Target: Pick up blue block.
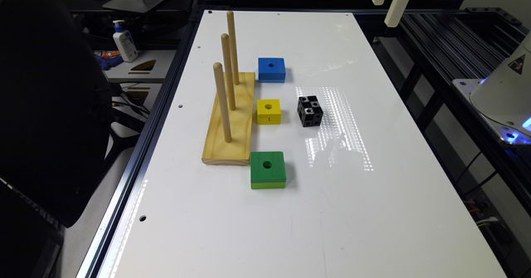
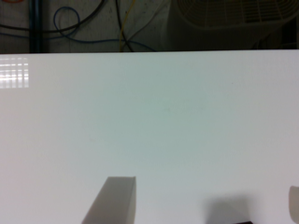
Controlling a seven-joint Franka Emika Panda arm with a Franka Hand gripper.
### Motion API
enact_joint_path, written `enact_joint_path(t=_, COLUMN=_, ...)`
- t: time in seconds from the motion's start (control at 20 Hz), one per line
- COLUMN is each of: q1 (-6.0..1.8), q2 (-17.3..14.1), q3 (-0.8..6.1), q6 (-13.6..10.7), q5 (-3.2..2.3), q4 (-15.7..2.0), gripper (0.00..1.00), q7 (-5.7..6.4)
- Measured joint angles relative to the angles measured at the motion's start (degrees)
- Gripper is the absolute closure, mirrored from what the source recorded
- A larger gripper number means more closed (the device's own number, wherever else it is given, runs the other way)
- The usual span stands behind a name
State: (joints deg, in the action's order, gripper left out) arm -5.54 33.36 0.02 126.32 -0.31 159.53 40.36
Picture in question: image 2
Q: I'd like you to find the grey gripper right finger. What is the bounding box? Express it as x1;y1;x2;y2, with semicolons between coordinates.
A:
289;186;299;224

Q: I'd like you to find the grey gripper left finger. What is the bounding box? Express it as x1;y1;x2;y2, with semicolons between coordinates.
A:
81;176;136;224

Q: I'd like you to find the blue block with hole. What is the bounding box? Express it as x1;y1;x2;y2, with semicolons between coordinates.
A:
234;221;253;224

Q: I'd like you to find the white fan with grille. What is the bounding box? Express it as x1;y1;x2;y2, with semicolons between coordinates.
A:
163;0;299;51

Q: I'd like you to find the yellow cable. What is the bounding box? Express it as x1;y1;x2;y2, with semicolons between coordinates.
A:
119;0;137;52

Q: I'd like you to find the black cable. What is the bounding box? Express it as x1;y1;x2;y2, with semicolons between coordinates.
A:
0;0;108;34

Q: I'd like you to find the blue cable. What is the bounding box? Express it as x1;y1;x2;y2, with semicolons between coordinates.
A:
0;7;157;52

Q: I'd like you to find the dark blue vertical post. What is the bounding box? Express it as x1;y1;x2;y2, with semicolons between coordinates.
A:
29;0;43;53

